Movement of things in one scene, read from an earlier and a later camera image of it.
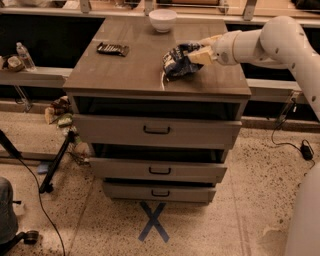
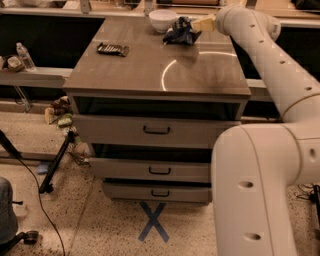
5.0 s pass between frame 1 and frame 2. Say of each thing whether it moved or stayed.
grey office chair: stayed
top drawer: stayed
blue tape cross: stayed
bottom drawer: stayed
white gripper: moved
